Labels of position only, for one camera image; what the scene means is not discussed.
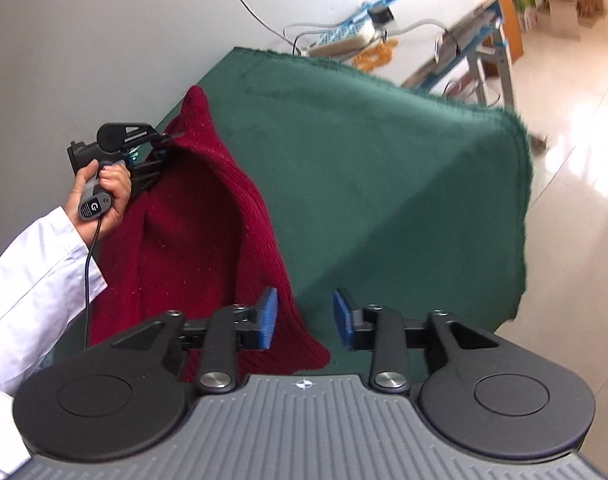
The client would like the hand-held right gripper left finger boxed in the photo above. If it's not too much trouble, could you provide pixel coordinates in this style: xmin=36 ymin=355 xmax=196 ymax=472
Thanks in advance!
xmin=111 ymin=287 xmax=279 ymax=395

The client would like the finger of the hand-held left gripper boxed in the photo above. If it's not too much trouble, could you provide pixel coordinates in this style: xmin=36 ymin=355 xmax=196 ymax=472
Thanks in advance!
xmin=149 ymin=131 xmax=187 ymax=153
xmin=129 ymin=157 xmax=165 ymax=197

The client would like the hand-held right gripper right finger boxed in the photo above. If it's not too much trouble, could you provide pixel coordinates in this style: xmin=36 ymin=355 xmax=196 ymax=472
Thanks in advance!
xmin=334 ymin=288 xmax=499 ymax=393

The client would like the dark red knit sweater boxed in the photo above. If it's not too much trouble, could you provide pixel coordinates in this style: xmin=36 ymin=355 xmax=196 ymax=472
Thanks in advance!
xmin=86 ymin=85 xmax=332 ymax=386

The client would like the person's left hand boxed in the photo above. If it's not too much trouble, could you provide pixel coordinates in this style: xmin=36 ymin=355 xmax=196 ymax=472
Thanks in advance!
xmin=66 ymin=159 xmax=133 ymax=246

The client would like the green tablecloth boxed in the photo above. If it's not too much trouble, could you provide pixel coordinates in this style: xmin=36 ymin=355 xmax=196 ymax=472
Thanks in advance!
xmin=49 ymin=46 xmax=534 ymax=361

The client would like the white power strip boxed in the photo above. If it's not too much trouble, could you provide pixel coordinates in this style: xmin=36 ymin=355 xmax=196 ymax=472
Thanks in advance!
xmin=308 ymin=19 xmax=385 ymax=58

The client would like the white side table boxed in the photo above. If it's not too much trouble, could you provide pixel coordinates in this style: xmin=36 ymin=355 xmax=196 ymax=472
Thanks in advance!
xmin=374 ymin=0 xmax=539 ymax=111

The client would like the wall power cable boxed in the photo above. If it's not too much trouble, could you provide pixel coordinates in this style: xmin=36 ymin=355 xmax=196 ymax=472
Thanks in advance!
xmin=211 ymin=0 xmax=295 ymax=43

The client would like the orange cord bundle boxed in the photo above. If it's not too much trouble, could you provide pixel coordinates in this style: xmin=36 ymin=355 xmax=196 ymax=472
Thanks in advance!
xmin=353 ymin=39 xmax=399 ymax=74

